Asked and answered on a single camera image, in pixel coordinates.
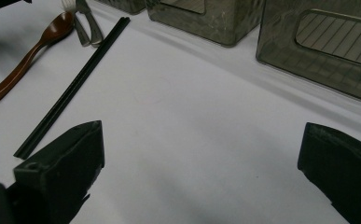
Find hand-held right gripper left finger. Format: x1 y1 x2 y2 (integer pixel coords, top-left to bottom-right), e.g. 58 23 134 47
13 120 105 224

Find transparent grey plastic bin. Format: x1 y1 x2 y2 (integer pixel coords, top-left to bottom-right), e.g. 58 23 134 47
256 0 361 106
95 0 147 16
145 0 266 48

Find brown wooden spoon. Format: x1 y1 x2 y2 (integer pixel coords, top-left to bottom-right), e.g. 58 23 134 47
0 11 76 105

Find silver metal fork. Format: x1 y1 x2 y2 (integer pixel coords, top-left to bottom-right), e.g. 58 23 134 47
61 0 91 48

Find black chopstick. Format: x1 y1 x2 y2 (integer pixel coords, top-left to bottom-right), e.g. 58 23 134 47
13 17 127 157
19 18 132 161

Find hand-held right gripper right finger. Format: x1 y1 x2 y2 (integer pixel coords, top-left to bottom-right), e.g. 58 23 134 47
298 121 361 224

